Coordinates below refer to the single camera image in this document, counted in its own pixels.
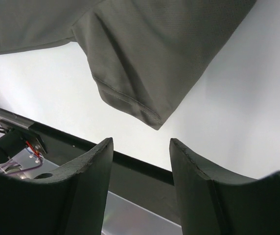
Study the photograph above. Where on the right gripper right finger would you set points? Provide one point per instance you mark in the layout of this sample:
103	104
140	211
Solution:
215	201

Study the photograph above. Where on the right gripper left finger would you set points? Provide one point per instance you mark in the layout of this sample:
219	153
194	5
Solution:
69	200

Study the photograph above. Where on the dark grey t-shirt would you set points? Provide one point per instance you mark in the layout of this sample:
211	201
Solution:
144	55

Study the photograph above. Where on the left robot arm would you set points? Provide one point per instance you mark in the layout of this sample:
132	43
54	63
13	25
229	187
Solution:
10	145

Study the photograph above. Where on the aluminium front rail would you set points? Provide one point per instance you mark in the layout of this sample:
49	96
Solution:
15	119

